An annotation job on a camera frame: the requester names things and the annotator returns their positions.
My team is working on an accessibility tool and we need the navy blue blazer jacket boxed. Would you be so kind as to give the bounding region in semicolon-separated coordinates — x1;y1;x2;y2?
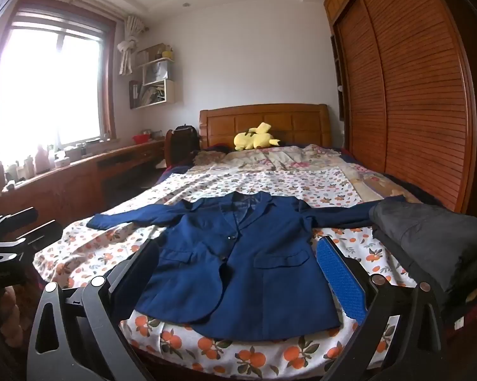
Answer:
86;190;407;342

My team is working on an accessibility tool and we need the folded grey clothes pile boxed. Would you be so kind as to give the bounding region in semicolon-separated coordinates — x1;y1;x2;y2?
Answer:
368;197;477;318

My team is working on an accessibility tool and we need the long wooden desk cabinet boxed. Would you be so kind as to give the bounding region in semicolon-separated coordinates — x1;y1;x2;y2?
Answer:
0;140;164;234

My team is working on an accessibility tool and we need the orange floral bed sheet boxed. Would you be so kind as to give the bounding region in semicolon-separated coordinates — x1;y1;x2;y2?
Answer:
34;167;415;380

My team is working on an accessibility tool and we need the pink floral quilt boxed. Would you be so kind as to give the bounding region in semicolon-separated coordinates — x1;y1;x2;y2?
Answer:
189;144;421;203

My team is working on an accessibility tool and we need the red bowl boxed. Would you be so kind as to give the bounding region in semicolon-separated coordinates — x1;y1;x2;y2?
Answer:
132;133;150;144

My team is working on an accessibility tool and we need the black backpack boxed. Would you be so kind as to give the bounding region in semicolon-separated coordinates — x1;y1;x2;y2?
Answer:
169;125;201;165

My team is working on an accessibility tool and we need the wooden bed headboard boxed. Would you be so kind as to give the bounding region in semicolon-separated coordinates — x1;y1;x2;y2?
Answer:
199;102;333;150

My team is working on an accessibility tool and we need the yellow Pikachu plush toy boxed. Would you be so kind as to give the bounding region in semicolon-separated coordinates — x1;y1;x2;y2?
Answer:
234;122;281;151

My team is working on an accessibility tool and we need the wooden louvred wardrobe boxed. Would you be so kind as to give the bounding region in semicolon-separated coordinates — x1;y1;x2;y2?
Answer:
324;0;477;216

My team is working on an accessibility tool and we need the tied white curtain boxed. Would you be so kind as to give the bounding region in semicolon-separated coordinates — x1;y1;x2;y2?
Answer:
117;15;147;76

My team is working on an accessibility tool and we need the window with brown frame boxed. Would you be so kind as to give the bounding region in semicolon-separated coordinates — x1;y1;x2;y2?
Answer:
0;0;116;150

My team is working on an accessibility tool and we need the white wall shelf unit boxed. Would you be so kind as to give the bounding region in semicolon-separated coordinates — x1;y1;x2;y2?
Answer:
129;43;175;110

